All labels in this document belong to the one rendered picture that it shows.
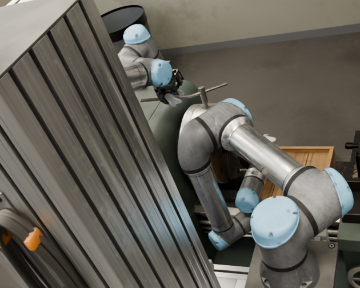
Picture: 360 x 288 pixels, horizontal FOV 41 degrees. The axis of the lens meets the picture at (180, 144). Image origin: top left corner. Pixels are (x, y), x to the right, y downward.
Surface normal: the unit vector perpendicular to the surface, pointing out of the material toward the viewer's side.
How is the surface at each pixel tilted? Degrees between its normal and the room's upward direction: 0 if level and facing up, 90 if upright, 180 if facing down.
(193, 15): 90
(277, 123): 0
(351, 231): 0
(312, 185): 5
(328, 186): 22
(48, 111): 90
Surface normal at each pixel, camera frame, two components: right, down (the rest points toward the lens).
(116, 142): 0.90, -0.03
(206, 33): -0.31, 0.66
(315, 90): -0.31, -0.76
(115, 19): 0.21, 0.47
